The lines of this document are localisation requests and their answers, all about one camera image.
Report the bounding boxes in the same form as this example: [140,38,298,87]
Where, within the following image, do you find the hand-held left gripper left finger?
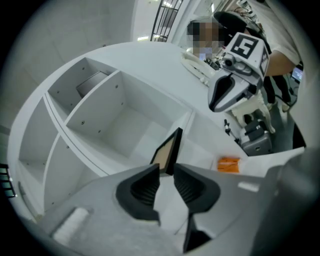
[115,163,161,228]

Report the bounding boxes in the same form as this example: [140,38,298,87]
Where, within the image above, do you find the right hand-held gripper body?
[221,31,272,101]

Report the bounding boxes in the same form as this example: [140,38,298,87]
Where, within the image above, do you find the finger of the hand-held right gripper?
[207,71,252,113]

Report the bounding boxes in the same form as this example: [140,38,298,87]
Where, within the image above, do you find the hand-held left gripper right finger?
[173,162,221,254]

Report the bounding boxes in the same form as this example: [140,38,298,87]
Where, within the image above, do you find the black picture frame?
[149,127,184,176]

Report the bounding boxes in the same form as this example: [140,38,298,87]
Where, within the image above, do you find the white shelf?
[6,41,249,222]

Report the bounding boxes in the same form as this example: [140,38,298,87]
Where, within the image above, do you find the person's right forearm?
[264,49,296,78]

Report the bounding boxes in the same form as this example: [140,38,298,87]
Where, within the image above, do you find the small black clamp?
[223,119,240,144]

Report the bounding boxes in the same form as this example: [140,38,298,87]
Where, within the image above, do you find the white ornate ornament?
[180,51,217,87]

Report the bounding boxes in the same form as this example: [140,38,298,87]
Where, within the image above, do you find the white ornate stand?
[230,91,277,134]

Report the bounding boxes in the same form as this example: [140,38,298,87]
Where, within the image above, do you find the person's head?
[186,11,249,61]

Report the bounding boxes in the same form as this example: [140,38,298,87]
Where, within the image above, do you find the orange packet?
[216,156,241,174]

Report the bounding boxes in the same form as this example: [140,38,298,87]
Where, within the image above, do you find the person's white shirt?
[247,0,306,65]

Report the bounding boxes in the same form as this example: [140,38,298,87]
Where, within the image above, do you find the person's black trouser legs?
[262,74,293,106]

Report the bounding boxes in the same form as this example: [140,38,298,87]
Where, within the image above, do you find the black device with label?
[243,120,266,141]

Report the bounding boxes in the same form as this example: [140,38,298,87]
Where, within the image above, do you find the computer monitor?
[290,66,305,84]

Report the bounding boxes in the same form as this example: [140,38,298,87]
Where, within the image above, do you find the grey hard case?
[239,129,273,157]

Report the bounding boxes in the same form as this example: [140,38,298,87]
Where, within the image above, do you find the black window grille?
[149,0,185,43]

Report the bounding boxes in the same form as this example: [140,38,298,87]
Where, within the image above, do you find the dark barred fixture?
[0,163,18,199]

